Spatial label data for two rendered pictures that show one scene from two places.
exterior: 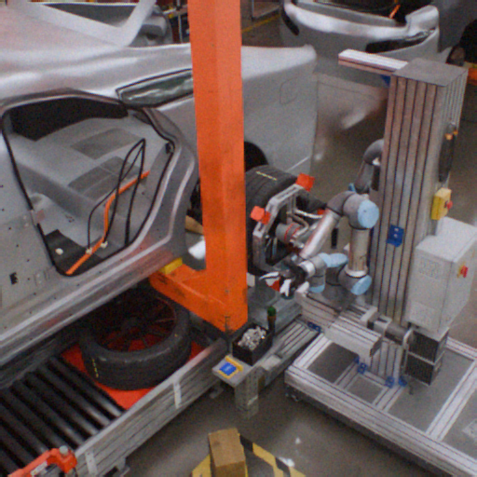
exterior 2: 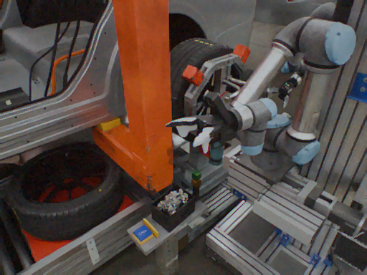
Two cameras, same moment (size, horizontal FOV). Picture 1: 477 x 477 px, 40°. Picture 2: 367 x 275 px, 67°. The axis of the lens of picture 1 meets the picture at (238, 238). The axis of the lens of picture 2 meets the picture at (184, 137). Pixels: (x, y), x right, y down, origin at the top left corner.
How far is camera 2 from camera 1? 2.21 m
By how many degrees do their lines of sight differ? 4
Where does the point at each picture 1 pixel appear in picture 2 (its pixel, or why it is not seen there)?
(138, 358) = (52, 211)
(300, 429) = not seen: outside the picture
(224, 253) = (142, 102)
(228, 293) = (149, 152)
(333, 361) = (255, 228)
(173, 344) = (94, 199)
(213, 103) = not seen: outside the picture
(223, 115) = not seen: outside the picture
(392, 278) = (343, 147)
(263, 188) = (198, 51)
